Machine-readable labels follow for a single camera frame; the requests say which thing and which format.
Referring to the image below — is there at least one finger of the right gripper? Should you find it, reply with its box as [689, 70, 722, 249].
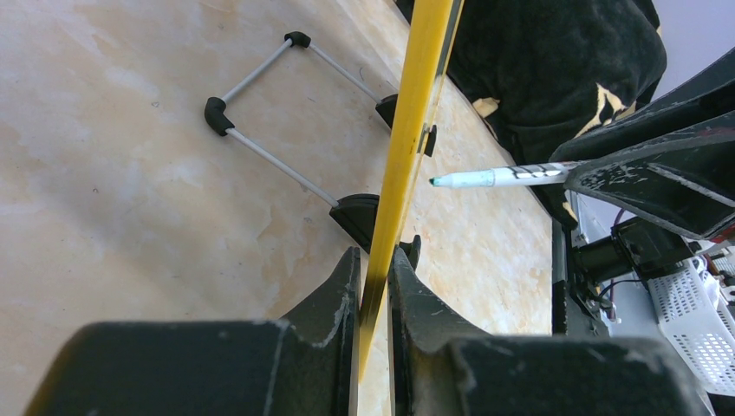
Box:
[550, 49, 734, 162]
[564, 112, 734, 241]

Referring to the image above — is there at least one white marker pen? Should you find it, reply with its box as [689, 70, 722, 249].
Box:
[429, 161, 582, 189]

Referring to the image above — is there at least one whiteboard with yellow frame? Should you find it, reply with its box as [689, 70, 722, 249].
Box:
[358, 1, 464, 377]

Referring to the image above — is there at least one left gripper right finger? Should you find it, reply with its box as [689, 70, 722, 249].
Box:
[387, 249, 709, 415]

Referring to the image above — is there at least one whiteboard wire stand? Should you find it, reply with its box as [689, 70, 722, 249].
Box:
[204, 30, 398, 253]

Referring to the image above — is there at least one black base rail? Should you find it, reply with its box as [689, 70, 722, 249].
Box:
[551, 220, 609, 338]

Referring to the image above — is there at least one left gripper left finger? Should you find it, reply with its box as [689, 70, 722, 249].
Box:
[26, 247, 361, 415]

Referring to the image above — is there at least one black floral blanket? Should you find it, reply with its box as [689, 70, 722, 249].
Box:
[393, 0, 668, 228]

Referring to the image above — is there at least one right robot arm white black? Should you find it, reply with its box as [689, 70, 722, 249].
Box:
[552, 52, 734, 283]

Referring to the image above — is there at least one white perforated basket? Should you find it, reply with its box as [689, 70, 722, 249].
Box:
[647, 259, 734, 397]

